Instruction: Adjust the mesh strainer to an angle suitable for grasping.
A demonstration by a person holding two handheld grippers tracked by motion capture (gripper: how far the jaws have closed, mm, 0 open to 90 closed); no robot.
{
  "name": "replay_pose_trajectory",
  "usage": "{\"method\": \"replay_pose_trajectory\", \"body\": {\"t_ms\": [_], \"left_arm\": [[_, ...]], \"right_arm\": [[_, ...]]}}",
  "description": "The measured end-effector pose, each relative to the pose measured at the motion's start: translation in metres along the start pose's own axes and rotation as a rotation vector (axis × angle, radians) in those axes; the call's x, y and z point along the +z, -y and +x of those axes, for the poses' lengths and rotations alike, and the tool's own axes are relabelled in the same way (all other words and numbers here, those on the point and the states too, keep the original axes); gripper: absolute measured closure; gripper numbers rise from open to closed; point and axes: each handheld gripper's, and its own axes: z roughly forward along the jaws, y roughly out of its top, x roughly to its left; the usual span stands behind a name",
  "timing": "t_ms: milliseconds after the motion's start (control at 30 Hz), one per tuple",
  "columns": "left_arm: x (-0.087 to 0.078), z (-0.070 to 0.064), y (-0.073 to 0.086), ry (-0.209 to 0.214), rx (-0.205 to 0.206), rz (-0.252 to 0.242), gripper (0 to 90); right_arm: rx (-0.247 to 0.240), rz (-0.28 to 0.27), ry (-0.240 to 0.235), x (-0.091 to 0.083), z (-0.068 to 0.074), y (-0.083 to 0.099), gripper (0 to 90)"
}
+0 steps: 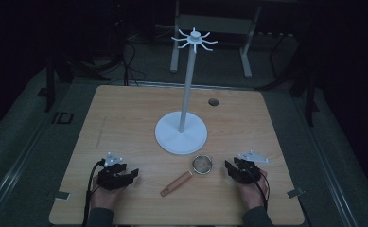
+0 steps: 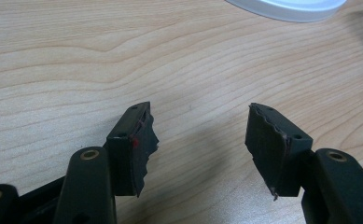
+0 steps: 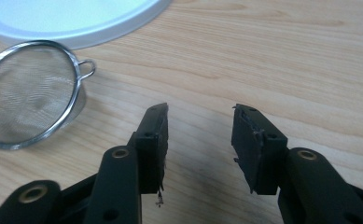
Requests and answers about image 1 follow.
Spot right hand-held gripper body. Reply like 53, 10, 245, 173
232, 149, 271, 185

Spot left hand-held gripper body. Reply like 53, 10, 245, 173
96, 152, 132, 191

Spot person's left hand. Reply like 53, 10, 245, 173
89, 175, 127, 211

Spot person's right hand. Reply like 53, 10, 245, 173
236, 169, 270, 211

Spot white hook stand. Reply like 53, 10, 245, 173
154, 26, 219, 156

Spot black metal stand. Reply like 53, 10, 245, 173
256, 29, 321, 128
37, 51, 112, 114

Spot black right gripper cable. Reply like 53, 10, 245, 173
250, 170, 272, 212

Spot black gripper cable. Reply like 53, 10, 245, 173
81, 159, 106, 227
250, 170, 272, 212

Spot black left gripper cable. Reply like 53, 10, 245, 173
81, 159, 106, 227

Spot wooden handled metal strainer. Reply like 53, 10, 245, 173
159, 154, 214, 198

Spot grey metal table bracket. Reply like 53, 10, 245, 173
286, 187, 305, 200
54, 190, 71, 201

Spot black floor cables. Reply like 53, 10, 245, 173
108, 17, 148, 87

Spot grey metal table frame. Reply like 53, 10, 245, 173
169, 0, 264, 79

